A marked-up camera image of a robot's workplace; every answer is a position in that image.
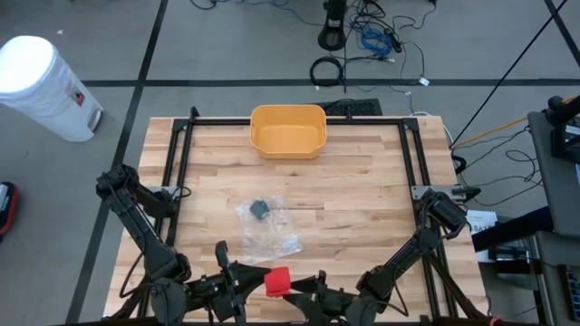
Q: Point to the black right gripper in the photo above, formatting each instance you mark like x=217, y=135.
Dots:
x=322, y=290

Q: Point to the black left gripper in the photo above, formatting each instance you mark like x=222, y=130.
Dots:
x=226, y=285

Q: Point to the red bandage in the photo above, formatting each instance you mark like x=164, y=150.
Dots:
x=277, y=281

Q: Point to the clear plastic zip bag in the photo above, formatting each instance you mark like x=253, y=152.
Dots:
x=272, y=235

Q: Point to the dark green bandage roll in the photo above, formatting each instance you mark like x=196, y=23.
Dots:
x=259, y=210

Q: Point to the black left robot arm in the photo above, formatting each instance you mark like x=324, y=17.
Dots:
x=145, y=235

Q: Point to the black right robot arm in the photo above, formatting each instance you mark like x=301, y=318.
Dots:
x=408, y=253

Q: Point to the yellow plastic bin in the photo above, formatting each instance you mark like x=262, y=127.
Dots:
x=287, y=136

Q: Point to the white paper label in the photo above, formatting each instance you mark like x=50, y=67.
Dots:
x=482, y=222

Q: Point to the black perforated mat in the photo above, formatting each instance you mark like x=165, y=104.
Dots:
x=358, y=108

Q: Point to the grey equipment cabinet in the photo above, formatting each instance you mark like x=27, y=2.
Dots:
x=557, y=271

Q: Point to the red and black device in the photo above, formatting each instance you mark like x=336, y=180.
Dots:
x=6, y=208

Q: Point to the black stand base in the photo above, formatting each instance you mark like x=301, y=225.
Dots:
x=333, y=27

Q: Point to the grey desk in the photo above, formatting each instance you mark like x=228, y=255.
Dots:
x=553, y=181

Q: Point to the white trash can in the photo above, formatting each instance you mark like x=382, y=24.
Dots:
x=41, y=86

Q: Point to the thin black slanted pole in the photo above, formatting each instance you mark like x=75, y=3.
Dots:
x=507, y=75

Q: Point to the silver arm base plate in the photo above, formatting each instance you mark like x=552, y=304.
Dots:
x=163, y=190
x=426, y=191

